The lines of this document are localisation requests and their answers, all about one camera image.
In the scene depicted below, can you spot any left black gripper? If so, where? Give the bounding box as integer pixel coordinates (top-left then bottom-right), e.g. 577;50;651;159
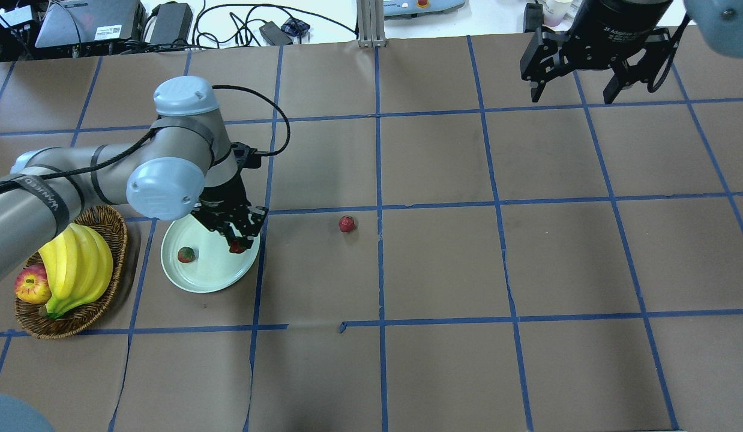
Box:
191;174;268;250

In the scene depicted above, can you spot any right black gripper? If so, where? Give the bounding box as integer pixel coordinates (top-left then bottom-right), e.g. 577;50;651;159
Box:
520;1;675;104

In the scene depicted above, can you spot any red strawberry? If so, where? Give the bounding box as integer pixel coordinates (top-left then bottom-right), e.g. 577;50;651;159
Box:
338;215;357;233
176;247;197;263
229;240;245;254

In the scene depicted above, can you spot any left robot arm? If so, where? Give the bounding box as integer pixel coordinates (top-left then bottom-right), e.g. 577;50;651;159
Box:
0;76;268;281

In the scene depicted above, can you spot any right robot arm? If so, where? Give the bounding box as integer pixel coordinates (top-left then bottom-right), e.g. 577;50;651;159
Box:
519;1;743;104

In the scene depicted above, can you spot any light green plate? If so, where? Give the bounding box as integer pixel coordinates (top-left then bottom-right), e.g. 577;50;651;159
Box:
160;215;260;293

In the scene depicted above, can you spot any woven wicker basket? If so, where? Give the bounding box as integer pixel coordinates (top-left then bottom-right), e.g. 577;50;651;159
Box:
14;206;128;340

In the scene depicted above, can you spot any yellow banana bunch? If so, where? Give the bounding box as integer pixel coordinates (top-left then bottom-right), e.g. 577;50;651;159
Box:
38;223;113;320

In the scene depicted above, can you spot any red apple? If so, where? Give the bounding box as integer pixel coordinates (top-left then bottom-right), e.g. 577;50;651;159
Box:
14;263;52;305

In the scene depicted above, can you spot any black laptop power brick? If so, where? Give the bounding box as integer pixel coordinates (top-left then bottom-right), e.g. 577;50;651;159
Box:
147;2;193;45

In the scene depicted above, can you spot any black computer box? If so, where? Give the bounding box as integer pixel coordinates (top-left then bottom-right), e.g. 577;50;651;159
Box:
34;1;145;49

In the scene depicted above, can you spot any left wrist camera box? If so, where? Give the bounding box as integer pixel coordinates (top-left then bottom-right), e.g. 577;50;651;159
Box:
230;142;262;170

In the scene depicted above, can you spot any black corrugated cable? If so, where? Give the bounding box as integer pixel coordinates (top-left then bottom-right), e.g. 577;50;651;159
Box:
0;84;291;199

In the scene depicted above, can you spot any aluminium frame post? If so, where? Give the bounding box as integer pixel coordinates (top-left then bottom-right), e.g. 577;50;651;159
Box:
356;0;387;47

